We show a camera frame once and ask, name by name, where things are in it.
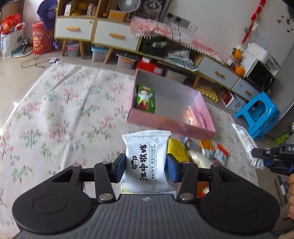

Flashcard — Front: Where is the purple hat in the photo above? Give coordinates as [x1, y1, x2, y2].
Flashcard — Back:
[37, 0, 58, 30]

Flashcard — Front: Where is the orange white snack packet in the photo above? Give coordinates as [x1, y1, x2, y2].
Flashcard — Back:
[214, 144, 229, 165]

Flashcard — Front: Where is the yellow egg tray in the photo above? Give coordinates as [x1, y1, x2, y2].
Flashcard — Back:
[196, 85, 219, 102]

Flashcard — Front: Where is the white monkey biscuit packet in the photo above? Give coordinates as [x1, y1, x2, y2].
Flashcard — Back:
[120, 130, 175, 195]

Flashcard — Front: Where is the yellow snack packet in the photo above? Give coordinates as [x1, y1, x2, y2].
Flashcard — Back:
[167, 138, 189, 163]

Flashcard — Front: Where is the clear storage bin blue lid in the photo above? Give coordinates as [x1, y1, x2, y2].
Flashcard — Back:
[91, 45, 108, 62]

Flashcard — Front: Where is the wall power socket strip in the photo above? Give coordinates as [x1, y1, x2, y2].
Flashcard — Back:
[166, 13, 198, 33]

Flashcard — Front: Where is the black storage basket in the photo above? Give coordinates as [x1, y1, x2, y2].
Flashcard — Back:
[141, 39, 167, 58]

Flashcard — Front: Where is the white desk fan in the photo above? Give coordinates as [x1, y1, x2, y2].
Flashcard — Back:
[118, 0, 141, 13]

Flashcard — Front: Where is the white microwave oven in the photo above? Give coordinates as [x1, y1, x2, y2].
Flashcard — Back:
[241, 50, 276, 92]

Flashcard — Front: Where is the white paper shopping bag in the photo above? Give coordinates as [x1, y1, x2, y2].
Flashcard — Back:
[1, 22, 25, 58]

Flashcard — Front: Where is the pink cardboard box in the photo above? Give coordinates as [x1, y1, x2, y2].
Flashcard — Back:
[127, 69, 215, 139]

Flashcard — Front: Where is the upper orange fruit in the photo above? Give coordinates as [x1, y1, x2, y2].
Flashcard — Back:
[232, 48, 242, 60]

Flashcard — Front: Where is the pink wafer packet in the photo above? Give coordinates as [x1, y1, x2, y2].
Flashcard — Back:
[186, 106, 206, 129]

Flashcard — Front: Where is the wooden tv cabinet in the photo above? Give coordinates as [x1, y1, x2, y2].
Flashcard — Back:
[54, 1, 261, 101]

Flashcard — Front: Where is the red shoe box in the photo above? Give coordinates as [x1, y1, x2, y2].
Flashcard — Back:
[136, 59, 163, 75]

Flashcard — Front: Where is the framed cat picture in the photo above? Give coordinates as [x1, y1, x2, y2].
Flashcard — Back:
[134, 0, 170, 22]

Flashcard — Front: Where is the blue plastic stool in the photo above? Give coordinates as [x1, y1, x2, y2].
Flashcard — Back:
[234, 92, 281, 141]

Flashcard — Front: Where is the lower orange fruit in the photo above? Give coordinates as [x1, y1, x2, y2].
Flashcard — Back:
[235, 66, 245, 77]

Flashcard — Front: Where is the orange fruit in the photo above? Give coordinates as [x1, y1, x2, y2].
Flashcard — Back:
[232, 48, 242, 60]
[235, 66, 245, 77]

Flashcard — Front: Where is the green cartoon snack packet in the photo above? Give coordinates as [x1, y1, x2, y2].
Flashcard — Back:
[135, 84, 155, 113]

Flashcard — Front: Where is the red gift bag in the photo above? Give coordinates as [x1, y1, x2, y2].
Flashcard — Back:
[32, 21, 54, 55]

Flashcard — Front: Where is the pink lace cloth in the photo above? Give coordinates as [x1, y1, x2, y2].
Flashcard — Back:
[130, 16, 224, 64]

